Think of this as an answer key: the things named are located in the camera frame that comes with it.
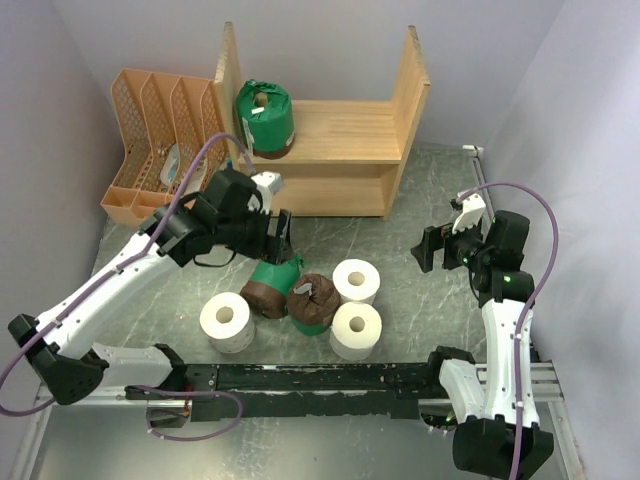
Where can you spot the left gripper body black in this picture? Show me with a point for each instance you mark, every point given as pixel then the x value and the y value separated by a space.
pixel 248 234

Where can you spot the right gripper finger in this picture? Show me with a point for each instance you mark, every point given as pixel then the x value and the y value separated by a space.
pixel 423 253
pixel 433 237

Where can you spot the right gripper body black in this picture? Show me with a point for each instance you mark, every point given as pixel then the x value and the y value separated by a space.
pixel 460 247

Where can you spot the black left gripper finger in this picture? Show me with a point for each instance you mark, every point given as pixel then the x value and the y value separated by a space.
pixel 279 250
pixel 283 229

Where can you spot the brown green paper roll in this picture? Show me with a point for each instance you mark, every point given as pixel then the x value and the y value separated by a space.
pixel 312 303

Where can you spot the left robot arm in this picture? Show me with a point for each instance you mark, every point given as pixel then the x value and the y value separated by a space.
pixel 234 211

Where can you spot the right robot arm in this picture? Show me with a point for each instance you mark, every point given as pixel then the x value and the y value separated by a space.
pixel 498 431

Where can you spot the wooden shelf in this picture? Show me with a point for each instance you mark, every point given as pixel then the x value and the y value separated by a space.
pixel 348 156

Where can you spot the green brown wrapped roll torn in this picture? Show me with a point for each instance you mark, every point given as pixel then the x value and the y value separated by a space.
pixel 268 287

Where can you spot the white paper roll back right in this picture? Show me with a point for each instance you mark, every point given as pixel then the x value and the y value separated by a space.
pixel 356 281

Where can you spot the white paper roll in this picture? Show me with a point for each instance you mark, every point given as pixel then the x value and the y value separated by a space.
pixel 356 281
pixel 227 320
pixel 356 328

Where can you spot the white paper roll front left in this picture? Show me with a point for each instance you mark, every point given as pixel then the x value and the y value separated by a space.
pixel 227 320

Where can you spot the white paper roll front right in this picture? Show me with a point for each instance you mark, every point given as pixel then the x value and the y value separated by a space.
pixel 356 328

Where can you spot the items in organizer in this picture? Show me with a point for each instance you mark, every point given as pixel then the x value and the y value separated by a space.
pixel 170 169

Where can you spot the orange file organizer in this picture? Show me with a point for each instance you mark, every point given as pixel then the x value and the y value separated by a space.
pixel 154 111

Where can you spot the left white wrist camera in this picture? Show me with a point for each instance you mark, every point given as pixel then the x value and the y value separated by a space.
pixel 268 185

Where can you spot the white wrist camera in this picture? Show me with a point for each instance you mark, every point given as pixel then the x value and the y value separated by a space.
pixel 472 209
pixel 268 185

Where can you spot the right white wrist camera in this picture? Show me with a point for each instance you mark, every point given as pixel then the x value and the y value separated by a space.
pixel 472 209

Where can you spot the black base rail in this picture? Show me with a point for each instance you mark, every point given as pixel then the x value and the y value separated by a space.
pixel 292 391

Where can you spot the aluminium frame rail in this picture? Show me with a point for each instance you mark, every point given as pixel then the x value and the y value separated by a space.
pixel 437 413

